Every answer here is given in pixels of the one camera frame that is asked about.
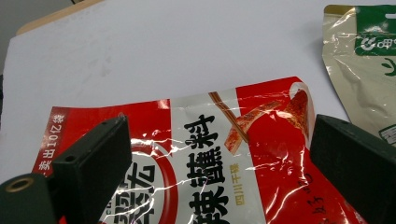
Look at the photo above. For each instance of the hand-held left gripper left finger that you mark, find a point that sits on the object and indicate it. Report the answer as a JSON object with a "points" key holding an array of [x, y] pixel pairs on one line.
{"points": [[93, 161]]}

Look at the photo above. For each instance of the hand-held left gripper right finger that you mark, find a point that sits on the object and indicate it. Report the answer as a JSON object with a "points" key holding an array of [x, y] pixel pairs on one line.
{"points": [[358, 168]]}

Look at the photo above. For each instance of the red and white seasoning packet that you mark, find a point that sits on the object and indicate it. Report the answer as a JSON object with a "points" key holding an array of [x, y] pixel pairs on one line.
{"points": [[274, 155]]}

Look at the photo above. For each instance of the beige packet with green print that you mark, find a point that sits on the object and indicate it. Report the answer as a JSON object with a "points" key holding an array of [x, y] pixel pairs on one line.
{"points": [[348, 77]]}

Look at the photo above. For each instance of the white paper sheet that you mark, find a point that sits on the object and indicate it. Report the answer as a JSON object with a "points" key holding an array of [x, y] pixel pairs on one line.
{"points": [[155, 56]]}

